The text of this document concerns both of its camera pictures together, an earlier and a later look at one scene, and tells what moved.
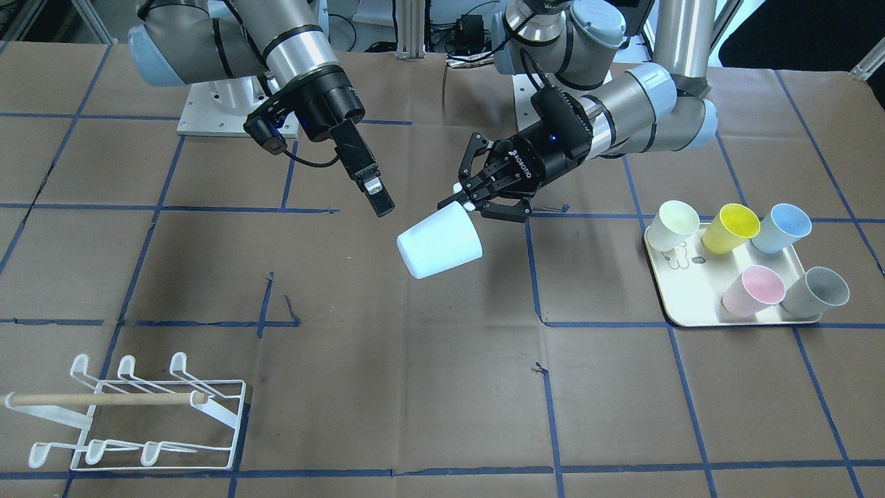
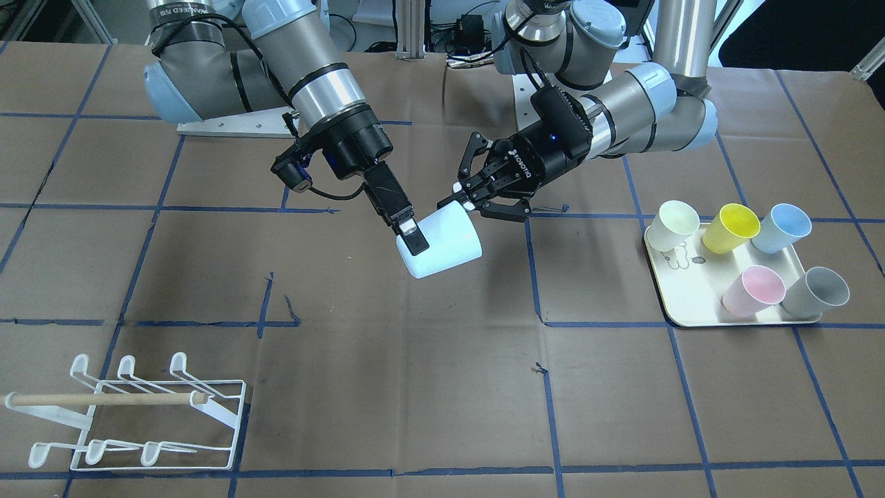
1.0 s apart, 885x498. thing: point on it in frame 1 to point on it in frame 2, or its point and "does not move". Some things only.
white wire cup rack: (182, 424) does not move
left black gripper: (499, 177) does not move
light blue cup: (441, 242) does not move
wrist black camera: (265, 134) to (290, 168)
